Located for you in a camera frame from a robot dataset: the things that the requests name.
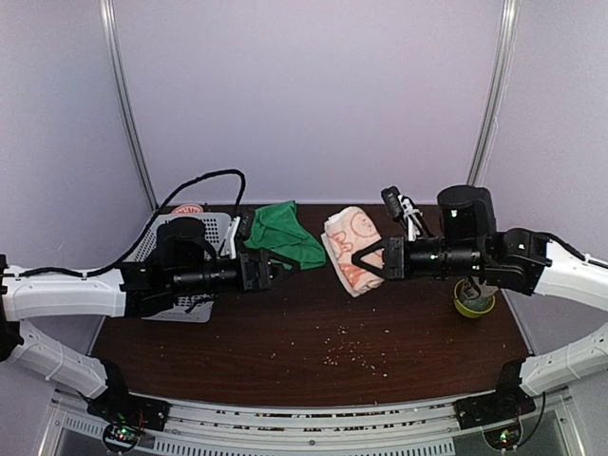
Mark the green bowl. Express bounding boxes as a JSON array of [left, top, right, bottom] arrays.
[[453, 278, 498, 319]]

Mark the orange bunny pattern towel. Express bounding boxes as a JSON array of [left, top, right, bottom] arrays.
[[320, 206, 383, 297]]

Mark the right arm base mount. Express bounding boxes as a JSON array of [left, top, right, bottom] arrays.
[[453, 359, 542, 453]]

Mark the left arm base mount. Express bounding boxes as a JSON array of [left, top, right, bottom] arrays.
[[84, 360, 170, 455]]

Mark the left aluminium frame post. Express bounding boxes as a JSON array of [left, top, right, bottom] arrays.
[[99, 0, 158, 211]]

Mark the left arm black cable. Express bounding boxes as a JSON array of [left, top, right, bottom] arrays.
[[0, 168, 248, 281]]

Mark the right aluminium frame post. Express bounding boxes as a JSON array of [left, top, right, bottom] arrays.
[[466, 0, 521, 186]]

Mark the white perforated plastic basket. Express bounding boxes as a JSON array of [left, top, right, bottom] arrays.
[[122, 213, 235, 323]]

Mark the white coral pattern mug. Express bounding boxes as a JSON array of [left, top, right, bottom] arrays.
[[460, 277, 498, 308]]

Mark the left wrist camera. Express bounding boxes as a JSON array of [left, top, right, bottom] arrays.
[[218, 210, 255, 259]]

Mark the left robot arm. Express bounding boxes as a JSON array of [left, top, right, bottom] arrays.
[[1, 217, 300, 422]]

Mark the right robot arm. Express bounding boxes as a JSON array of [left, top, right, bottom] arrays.
[[351, 184, 607, 420]]

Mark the green microfiber towel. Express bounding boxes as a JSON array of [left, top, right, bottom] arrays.
[[244, 200, 326, 270]]

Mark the aluminium frame post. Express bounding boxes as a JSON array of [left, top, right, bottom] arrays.
[[99, 0, 158, 211], [466, 0, 521, 186]]

